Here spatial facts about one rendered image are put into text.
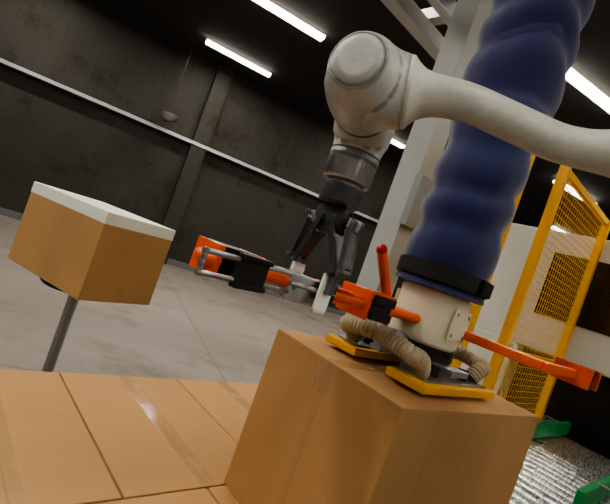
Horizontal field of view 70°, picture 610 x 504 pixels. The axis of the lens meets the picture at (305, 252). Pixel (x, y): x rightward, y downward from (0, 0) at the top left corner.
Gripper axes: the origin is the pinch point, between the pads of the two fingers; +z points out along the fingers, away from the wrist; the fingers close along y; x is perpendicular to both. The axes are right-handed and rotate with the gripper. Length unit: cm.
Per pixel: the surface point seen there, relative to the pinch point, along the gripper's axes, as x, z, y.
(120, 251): -17, 21, 142
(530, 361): -46, -1, -23
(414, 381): -26.0, 10.4, -11.0
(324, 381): -15.8, 17.3, 2.4
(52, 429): 17, 53, 48
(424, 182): -145, -66, 93
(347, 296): -8.1, -1.4, -2.4
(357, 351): -26.5, 10.8, 5.3
